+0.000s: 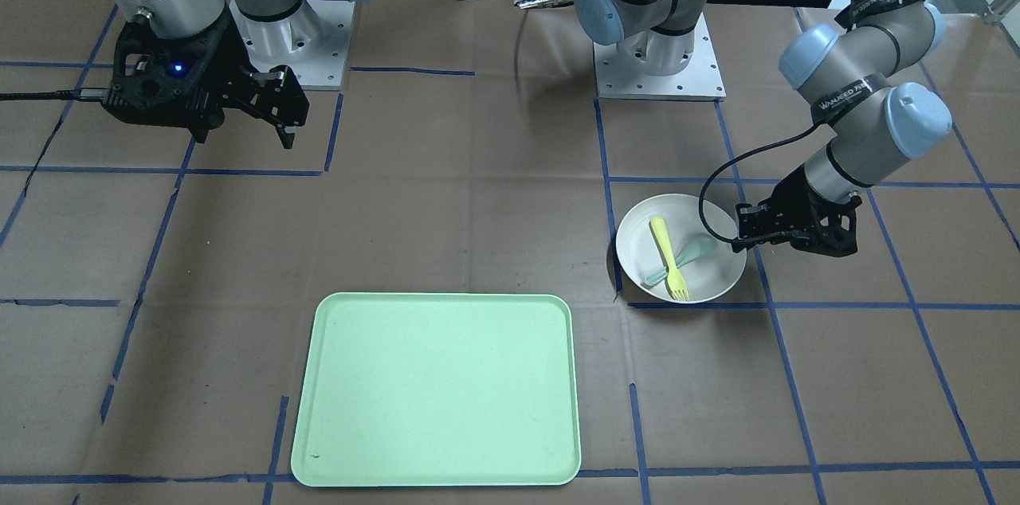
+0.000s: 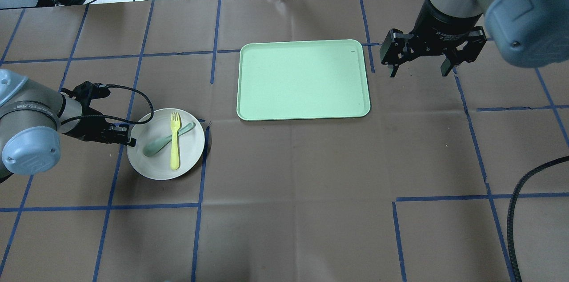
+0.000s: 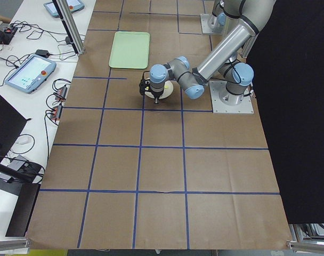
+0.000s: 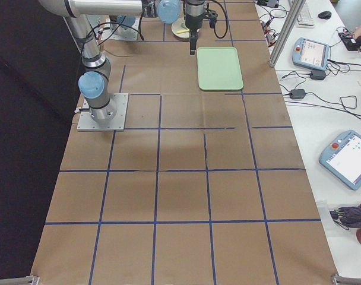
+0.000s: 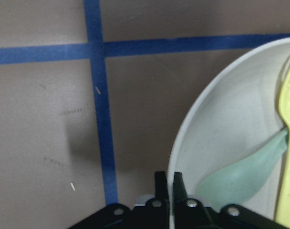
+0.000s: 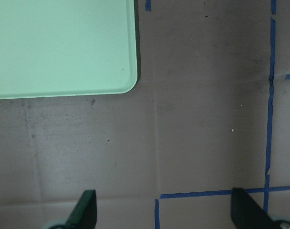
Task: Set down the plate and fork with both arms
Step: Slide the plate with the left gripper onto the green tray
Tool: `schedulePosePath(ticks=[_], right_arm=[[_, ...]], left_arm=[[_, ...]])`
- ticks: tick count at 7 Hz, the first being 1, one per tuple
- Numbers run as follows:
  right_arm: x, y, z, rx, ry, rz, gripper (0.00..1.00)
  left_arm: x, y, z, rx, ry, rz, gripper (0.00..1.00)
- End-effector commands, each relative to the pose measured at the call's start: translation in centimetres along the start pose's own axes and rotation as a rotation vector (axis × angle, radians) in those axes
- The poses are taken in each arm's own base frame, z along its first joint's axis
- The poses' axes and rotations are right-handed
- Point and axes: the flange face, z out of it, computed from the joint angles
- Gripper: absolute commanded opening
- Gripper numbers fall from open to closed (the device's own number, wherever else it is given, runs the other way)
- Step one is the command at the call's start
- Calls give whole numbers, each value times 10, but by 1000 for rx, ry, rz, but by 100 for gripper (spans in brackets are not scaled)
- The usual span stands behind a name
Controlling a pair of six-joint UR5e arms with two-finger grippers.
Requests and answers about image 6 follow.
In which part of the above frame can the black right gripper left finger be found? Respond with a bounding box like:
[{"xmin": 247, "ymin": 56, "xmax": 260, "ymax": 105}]
[{"xmin": 64, "ymin": 189, "xmax": 97, "ymax": 229}]

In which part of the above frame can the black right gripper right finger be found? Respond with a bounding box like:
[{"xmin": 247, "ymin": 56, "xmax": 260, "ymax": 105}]
[{"xmin": 230, "ymin": 188, "xmax": 279, "ymax": 229}]

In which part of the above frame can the light green tray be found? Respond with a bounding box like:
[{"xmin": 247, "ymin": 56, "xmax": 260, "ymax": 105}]
[{"xmin": 0, "ymin": 0, "xmax": 138, "ymax": 99}]

